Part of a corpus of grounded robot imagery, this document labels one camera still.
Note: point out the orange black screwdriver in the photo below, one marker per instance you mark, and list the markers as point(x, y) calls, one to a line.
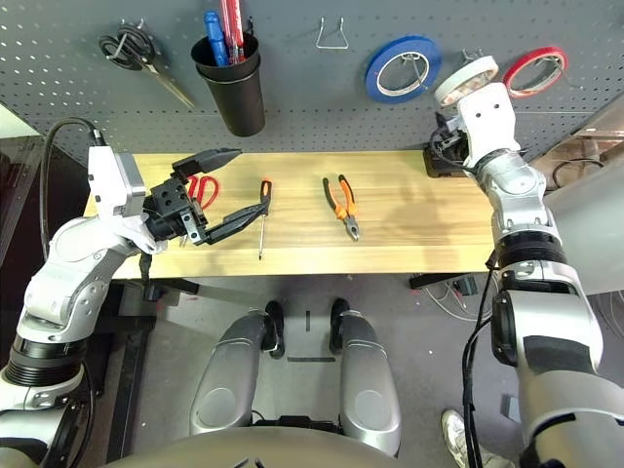
point(266, 190)

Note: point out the silver robot left leg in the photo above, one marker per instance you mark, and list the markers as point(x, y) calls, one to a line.
point(224, 385)

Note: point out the silver robot leg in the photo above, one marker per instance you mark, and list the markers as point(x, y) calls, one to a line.
point(224, 385)
point(370, 390)

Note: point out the short black floor tape strip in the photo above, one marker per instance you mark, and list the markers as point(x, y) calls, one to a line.
point(308, 322)

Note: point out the blue tape roll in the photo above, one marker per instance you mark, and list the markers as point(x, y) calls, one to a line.
point(373, 80)

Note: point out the black robot right foot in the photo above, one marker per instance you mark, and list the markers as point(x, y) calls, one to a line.
point(339, 324)

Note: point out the orange black pliers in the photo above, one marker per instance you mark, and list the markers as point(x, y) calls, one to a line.
point(348, 222)

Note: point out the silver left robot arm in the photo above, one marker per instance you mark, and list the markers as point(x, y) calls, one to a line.
point(73, 273)

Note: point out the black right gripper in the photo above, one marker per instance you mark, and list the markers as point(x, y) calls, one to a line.
point(448, 141)

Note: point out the light grey side panel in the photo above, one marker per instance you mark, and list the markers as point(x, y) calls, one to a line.
point(590, 234)

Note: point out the white sneaker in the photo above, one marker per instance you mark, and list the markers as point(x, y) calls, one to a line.
point(458, 434)

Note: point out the silver robot right leg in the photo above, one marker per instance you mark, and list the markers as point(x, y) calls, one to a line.
point(370, 390)

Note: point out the white tape roll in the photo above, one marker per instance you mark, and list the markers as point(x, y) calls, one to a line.
point(468, 70)

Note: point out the black plastic cup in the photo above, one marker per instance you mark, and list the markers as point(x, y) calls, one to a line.
point(244, 63)
point(239, 107)

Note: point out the black robot foot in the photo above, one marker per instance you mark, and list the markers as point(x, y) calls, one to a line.
point(339, 324)
point(275, 331)

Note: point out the long black floor tape strip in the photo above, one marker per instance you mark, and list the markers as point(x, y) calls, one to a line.
point(312, 360)

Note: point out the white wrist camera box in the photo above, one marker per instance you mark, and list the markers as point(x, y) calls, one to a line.
point(114, 185)
point(487, 127)

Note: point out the red tape roll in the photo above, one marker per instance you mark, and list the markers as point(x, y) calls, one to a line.
point(507, 78)

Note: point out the grey robot torso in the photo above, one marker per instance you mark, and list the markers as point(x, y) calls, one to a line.
point(273, 453)

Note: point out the black tool case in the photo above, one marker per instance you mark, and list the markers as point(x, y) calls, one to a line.
point(439, 168)

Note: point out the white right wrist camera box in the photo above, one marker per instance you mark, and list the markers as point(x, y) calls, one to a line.
point(487, 127)

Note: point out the black robot left foot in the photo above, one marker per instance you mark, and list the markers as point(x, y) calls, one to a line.
point(275, 331)

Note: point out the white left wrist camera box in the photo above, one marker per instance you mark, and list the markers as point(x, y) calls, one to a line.
point(114, 185)

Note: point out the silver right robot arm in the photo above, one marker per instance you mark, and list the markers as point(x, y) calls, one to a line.
point(517, 195)

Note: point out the red transparent screwdriver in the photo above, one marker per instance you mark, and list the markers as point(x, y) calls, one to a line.
point(230, 24)

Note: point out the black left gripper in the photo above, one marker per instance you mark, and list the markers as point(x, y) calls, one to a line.
point(173, 209)

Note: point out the grey metal pegboard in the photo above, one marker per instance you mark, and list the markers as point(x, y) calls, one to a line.
point(302, 107)

